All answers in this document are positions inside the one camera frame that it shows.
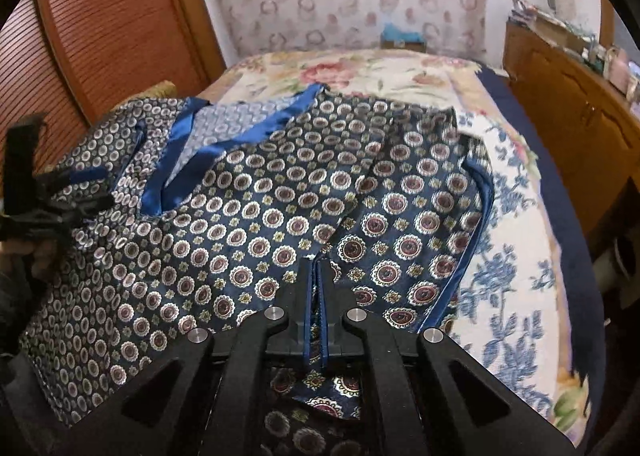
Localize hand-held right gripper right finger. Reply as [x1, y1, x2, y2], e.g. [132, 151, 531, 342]
[319, 260, 577, 456]

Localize clutter on cabinet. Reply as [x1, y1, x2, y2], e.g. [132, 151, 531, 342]
[509, 0, 640, 103]

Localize navy medallion print garment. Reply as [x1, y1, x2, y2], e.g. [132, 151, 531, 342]
[20, 83, 497, 456]

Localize beige rose print blanket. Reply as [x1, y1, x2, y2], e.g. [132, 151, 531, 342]
[200, 48, 482, 114]

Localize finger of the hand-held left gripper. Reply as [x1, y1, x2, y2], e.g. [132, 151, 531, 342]
[44, 195, 116, 228]
[37, 166, 117, 190]

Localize blue box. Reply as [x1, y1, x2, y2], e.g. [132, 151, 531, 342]
[380, 22, 427, 54]

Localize orange wooden headboard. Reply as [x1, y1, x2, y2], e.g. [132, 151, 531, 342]
[0, 0, 227, 179]

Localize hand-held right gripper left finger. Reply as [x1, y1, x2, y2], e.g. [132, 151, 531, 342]
[50, 258, 318, 456]

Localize yellow rolled pillow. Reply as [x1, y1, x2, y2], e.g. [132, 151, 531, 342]
[111, 80, 179, 113]

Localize white round object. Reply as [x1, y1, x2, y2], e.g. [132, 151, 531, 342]
[596, 235, 640, 298]

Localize wooden cabinet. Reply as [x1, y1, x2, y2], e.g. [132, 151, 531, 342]
[501, 18, 640, 239]

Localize navy mattress cover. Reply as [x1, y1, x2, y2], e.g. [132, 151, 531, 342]
[474, 62, 608, 439]

